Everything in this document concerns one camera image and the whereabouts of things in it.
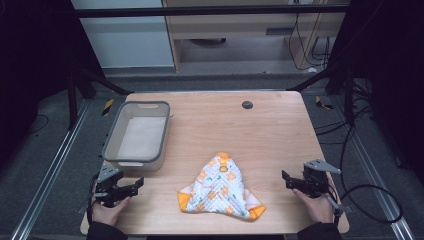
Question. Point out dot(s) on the black horizontal frame bar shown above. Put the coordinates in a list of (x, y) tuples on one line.
[(200, 12)]

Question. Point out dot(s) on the person's left hand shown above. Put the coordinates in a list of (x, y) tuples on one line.
[(107, 213)]

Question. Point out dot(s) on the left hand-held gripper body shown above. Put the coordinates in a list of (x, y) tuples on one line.
[(108, 191)]

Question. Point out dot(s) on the light wooden desk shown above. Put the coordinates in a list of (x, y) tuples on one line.
[(233, 25)]

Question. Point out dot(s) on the yellow black tape strip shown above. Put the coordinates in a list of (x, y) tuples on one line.
[(107, 106), (322, 103)]

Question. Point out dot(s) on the white cabinet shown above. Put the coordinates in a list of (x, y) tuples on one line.
[(128, 40)]

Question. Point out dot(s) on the white quilted orange-print baby garment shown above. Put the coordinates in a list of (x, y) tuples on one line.
[(221, 188)]

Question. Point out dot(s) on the person's right hand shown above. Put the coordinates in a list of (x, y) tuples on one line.
[(315, 208)]

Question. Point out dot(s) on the aluminium floor rail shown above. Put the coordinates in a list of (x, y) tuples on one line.
[(373, 166), (53, 166)]

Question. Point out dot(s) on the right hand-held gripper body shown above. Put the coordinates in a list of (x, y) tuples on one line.
[(315, 183)]

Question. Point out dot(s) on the black metal stand strut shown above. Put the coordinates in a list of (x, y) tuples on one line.
[(336, 80), (96, 81)]

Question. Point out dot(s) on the white plastic basket grey rim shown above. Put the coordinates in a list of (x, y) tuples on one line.
[(140, 136)]

